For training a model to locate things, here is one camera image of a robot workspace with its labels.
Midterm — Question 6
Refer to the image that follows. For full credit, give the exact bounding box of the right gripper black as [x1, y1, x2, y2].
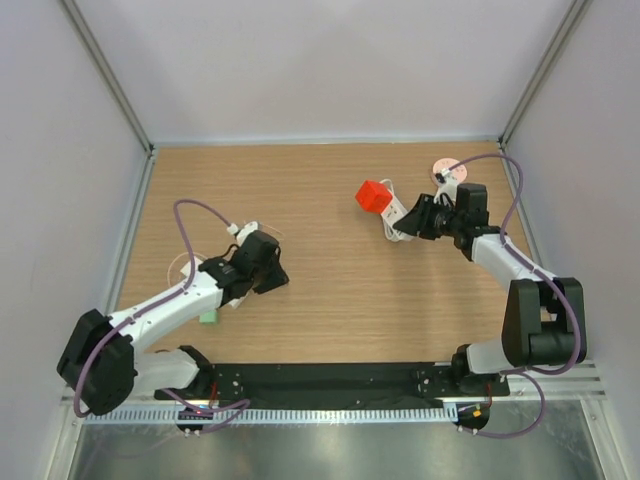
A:
[394, 194, 464, 241]

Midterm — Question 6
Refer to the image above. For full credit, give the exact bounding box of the white power cord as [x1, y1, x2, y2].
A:
[378, 178, 416, 245]

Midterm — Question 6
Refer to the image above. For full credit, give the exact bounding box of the white green power strip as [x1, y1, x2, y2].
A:
[381, 197, 407, 228]

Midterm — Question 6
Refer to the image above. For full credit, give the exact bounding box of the red cube socket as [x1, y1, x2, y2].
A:
[355, 180, 393, 214]

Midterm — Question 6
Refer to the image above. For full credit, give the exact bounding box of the pink round socket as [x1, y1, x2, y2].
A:
[431, 158, 468, 184]

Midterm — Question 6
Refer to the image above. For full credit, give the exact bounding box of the green usb charger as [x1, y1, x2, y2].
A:
[198, 310, 219, 325]

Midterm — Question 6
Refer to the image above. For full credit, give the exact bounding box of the thin pink usb cable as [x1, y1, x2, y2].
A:
[166, 222, 284, 284]

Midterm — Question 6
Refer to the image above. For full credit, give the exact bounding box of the white charger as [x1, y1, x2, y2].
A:
[229, 296, 246, 309]
[180, 262, 191, 277]

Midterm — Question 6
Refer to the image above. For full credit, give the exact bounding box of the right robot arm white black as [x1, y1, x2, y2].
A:
[393, 183, 587, 396]

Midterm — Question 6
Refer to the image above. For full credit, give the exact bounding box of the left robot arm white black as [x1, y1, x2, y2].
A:
[57, 230, 289, 417]

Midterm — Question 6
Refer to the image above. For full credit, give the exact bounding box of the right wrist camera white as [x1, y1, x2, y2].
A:
[435, 168, 458, 206]

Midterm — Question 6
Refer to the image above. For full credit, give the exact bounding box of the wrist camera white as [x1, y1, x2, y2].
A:
[226, 221, 261, 246]
[435, 168, 458, 206]

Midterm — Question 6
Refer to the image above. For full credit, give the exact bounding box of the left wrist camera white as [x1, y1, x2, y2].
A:
[226, 221, 261, 246]

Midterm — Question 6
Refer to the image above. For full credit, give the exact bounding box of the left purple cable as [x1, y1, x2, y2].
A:
[73, 199, 251, 436]

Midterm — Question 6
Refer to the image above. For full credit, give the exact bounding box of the purple cable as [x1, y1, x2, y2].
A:
[442, 152, 586, 439]
[73, 199, 251, 436]

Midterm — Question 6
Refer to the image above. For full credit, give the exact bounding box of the slotted cable duct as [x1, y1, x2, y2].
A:
[84, 404, 458, 426]

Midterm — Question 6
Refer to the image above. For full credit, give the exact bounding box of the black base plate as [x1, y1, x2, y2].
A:
[177, 362, 510, 411]

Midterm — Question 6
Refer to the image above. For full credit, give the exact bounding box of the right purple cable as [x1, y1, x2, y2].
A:
[442, 152, 586, 439]

